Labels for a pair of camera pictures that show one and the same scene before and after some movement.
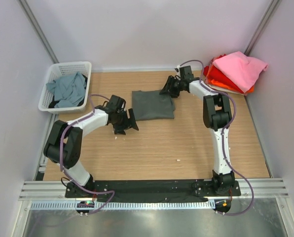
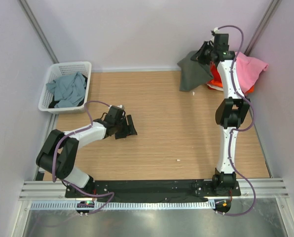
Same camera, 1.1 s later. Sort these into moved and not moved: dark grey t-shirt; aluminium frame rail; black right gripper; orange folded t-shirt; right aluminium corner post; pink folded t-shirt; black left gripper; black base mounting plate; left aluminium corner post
Moved: black right gripper; black left gripper; dark grey t-shirt
Not moved: aluminium frame rail; right aluminium corner post; pink folded t-shirt; orange folded t-shirt; black base mounting plate; left aluminium corner post
